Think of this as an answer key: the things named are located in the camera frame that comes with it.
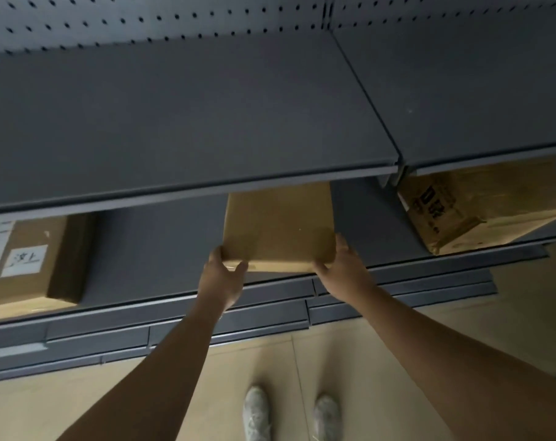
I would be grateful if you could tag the person's right forearm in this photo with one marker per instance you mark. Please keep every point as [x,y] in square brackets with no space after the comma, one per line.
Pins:
[466,372]

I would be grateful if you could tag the person's left hand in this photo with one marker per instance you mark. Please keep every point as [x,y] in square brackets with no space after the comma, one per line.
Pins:
[222,284]

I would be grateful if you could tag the grey metal pegboard shelf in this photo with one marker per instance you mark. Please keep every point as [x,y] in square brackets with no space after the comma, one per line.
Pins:
[167,110]

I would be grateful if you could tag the printed brown carton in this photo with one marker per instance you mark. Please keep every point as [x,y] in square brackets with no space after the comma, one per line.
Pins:
[489,192]

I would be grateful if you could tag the person's left forearm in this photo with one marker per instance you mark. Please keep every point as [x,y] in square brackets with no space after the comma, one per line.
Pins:
[144,385]

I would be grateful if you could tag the person's white shoe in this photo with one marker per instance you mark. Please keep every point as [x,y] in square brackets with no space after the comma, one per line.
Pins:
[327,417]
[257,413]

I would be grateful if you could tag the person's right hand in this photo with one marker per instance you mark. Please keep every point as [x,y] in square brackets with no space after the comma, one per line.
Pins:
[347,280]

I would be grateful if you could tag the brown cardboard box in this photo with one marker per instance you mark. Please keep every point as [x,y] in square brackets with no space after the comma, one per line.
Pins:
[278,225]
[62,261]

